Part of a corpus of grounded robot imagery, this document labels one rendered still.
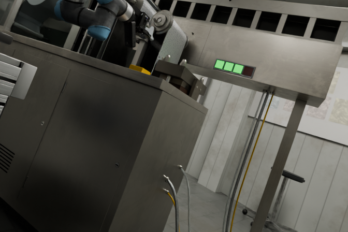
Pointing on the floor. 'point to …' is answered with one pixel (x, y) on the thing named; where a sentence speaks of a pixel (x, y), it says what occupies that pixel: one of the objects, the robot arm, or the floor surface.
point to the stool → (279, 202)
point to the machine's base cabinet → (91, 148)
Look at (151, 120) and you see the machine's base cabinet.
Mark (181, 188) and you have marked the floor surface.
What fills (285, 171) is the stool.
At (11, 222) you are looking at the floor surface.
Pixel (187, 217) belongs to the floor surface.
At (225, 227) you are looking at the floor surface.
